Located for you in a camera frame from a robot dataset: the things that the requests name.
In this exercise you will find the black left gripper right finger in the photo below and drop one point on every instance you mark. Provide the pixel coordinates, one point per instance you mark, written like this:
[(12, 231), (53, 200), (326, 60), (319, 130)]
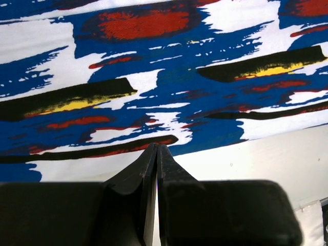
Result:
[(234, 212)]

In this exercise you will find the blue patterned trousers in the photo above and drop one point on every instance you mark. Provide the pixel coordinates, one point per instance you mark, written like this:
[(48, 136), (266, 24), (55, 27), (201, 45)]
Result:
[(84, 84)]

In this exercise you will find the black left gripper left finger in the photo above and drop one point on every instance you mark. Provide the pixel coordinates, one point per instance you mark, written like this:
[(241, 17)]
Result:
[(119, 211)]

